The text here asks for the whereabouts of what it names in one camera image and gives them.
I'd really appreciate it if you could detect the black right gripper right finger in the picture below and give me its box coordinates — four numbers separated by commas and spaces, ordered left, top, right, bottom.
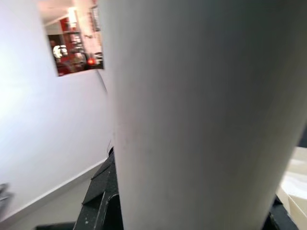
260, 194, 298, 230

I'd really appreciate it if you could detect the thin black wall cable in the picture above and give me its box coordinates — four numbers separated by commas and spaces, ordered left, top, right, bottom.
95, 69, 108, 95

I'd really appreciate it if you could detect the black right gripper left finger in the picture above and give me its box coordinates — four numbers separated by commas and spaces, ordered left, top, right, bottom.
73, 146, 124, 230

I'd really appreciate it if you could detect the wall window opening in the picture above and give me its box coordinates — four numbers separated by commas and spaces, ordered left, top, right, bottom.
39, 0, 105, 77

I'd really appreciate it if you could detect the white plastic table leg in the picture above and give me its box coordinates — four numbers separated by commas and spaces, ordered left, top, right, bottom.
97, 0, 307, 230

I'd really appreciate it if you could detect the white plastic children table top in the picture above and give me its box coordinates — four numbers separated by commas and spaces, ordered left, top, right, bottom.
275, 146, 307, 230

